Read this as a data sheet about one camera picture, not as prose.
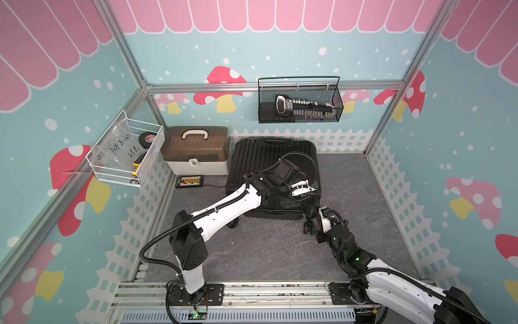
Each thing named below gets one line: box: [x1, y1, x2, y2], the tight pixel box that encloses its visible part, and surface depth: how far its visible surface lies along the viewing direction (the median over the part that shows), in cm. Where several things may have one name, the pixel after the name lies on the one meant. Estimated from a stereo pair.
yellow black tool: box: [132, 151, 148, 177], surface depth 66 cm
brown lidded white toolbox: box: [160, 126, 232, 176], surface depth 102 cm
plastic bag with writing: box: [99, 117, 146, 168], surface depth 69 cm
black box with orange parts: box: [174, 175, 205, 189], surface depth 108 cm
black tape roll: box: [138, 131, 158, 149], surface depth 81 cm
